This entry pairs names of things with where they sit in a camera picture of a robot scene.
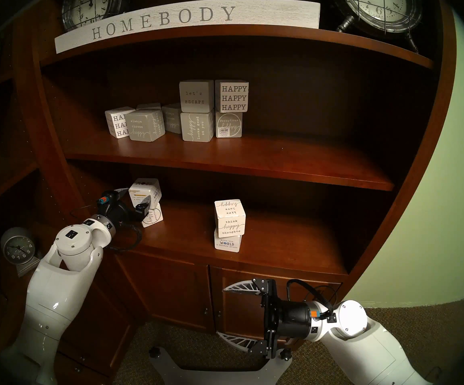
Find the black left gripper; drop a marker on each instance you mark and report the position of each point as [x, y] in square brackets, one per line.
[119, 213]

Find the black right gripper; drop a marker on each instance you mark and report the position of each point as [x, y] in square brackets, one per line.
[292, 320]

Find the white GROW world cube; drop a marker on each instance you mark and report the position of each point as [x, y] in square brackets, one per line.
[228, 244]
[145, 189]

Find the white cube think happy thoughts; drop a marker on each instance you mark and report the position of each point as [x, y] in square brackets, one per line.
[230, 221]

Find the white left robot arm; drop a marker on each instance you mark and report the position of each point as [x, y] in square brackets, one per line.
[55, 292]

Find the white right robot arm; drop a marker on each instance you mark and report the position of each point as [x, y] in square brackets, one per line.
[368, 344]

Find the brown wooden cabinet door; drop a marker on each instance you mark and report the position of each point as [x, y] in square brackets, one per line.
[167, 288]
[240, 312]

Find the white cube circled happy script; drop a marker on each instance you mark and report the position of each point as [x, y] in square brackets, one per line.
[154, 217]

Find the black base knob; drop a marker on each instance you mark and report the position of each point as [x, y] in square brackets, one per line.
[154, 352]
[285, 354]

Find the grey cube always choose happy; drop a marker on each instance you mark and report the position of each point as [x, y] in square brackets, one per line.
[145, 125]

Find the white HAPPY HAPPY HAPPY cube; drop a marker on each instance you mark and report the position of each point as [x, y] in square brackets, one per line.
[234, 97]
[115, 121]

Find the grey cube faint script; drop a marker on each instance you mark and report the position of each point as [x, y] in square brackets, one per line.
[172, 117]

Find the pale grey cube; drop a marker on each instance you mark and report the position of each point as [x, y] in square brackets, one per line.
[148, 106]

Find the grey cube happy looks good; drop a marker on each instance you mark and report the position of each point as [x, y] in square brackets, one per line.
[197, 127]

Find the grey cube let's escape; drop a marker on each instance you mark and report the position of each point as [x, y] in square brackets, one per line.
[196, 97]

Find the grey cube with barcode sticker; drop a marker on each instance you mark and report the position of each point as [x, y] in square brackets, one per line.
[228, 125]

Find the small grey alarm clock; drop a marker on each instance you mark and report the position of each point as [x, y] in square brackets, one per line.
[17, 248]

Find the brown wooden bookshelf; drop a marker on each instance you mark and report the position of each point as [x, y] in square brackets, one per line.
[256, 155]

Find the dark wooden side shelf unit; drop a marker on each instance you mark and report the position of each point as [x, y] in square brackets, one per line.
[95, 328]

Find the white HOMEBODY wooden sign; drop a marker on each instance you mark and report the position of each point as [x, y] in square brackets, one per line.
[200, 15]

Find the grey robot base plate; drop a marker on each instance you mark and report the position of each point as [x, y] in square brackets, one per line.
[216, 378]

